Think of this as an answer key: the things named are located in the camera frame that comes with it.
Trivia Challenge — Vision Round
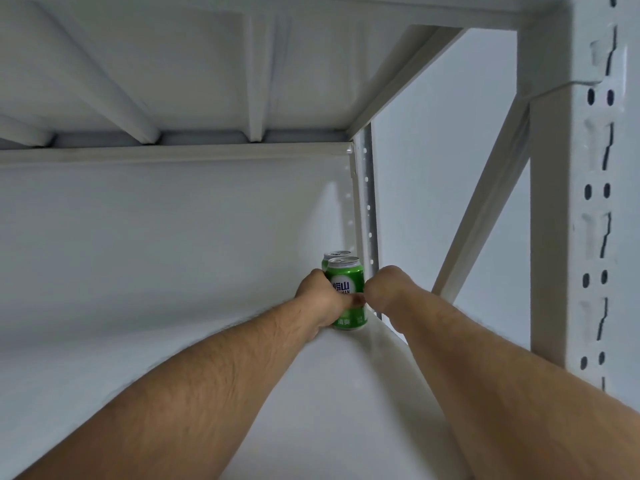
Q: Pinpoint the person's left hand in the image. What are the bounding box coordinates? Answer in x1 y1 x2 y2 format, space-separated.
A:
294 269 365 330

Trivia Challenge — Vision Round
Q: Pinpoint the person's right hand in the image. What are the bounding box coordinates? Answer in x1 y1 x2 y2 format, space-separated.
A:
363 265 417 321

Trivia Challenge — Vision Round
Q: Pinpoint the person's right forearm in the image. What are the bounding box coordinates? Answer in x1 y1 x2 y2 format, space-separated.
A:
385 284 640 480

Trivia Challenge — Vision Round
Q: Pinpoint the person's left forearm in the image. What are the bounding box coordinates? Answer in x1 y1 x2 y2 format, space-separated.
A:
14 297 331 480

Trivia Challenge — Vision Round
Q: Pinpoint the white metal shelving rack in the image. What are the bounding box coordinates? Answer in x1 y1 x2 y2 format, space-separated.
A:
0 0 640 480

